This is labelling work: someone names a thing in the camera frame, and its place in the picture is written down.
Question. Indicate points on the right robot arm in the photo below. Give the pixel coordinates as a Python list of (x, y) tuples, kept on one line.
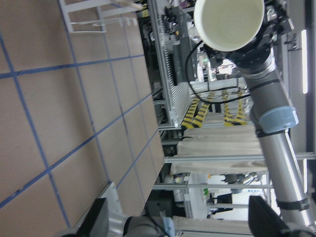
[(273, 114)]

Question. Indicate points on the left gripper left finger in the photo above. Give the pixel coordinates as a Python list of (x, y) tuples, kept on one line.
[(96, 222)]

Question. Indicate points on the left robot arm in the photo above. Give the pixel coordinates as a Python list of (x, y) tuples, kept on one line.
[(121, 225)]

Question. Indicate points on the cream white cup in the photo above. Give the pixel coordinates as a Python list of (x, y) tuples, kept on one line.
[(228, 25)]

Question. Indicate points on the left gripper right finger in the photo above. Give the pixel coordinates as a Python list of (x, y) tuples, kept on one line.
[(263, 221)]

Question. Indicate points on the white dish rack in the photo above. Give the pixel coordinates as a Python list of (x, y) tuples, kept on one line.
[(108, 12)]

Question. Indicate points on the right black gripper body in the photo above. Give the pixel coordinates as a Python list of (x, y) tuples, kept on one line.
[(256, 56)]

